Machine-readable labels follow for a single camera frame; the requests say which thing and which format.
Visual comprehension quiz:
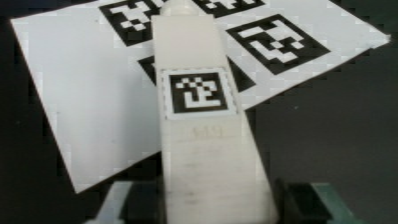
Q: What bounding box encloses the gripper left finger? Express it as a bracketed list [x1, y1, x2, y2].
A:
[84, 181, 158, 224]

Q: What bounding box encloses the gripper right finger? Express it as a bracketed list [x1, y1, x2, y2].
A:
[275, 180, 355, 224]

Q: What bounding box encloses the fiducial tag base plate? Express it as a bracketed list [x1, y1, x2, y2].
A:
[11, 0, 391, 190]

